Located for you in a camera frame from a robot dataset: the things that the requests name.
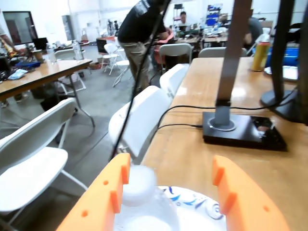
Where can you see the white folding chair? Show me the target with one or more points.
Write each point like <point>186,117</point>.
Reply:
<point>29,173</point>
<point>175,49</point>
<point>110,48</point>
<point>173,77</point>
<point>146,115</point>
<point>211,51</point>
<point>63,54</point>

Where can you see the shelf with blue bins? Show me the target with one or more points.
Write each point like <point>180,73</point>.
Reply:
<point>211,20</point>

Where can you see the white paper plate blue pattern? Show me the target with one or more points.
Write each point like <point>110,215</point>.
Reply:
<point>199,221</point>

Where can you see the brown paper cup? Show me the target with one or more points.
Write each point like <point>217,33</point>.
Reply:
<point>38,56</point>

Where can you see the flat blue pouch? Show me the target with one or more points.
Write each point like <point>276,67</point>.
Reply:
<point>27,64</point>

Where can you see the blue plastic crate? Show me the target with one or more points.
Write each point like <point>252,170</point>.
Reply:
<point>293,56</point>

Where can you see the wooden folding table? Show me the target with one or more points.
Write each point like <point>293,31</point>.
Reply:
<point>36,77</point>

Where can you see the black monitor stand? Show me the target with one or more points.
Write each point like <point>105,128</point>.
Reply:
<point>281,48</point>

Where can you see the person in grey shirt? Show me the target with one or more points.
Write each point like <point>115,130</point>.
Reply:
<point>255,29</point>

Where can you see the yellow canister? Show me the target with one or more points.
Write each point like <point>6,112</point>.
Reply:
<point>260,57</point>

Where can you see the small black monitor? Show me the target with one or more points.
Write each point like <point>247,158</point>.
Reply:
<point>40,43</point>

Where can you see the black framed screen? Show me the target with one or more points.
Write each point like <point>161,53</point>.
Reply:
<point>19,27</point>

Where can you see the red chair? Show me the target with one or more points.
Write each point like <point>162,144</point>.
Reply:
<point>168,38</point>

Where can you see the clear water bottle blue label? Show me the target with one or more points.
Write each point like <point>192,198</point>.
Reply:
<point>139,187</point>

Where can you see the clear plastic bag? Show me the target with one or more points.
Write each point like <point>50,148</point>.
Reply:
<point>18,74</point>

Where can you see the white paper sheet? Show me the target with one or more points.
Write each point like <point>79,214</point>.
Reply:
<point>290,72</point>

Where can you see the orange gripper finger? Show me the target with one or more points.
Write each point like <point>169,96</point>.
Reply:
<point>245,204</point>
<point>101,192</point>

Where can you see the desk lamp with black base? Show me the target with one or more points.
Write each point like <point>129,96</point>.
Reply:
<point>231,137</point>

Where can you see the person in black shirt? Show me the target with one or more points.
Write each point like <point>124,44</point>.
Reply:
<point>137,24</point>

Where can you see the seated person in white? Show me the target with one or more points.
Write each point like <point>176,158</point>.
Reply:
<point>184,18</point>

